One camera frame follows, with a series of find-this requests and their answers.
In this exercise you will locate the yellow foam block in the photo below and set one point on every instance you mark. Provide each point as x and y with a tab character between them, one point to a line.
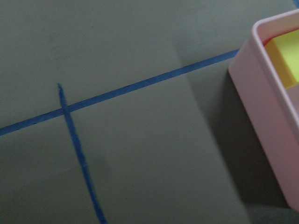
283	52

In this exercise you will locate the pink plastic bin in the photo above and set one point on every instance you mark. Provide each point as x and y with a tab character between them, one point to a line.
272	110

